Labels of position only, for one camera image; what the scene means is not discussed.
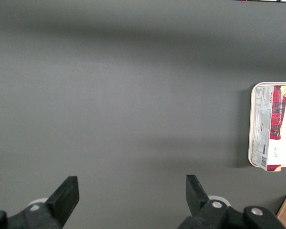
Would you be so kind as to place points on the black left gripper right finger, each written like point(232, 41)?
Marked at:
point(197, 198)

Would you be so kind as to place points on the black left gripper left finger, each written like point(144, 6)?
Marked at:
point(62, 202)

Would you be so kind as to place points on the red tartan shortbread box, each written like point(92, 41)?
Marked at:
point(271, 124)

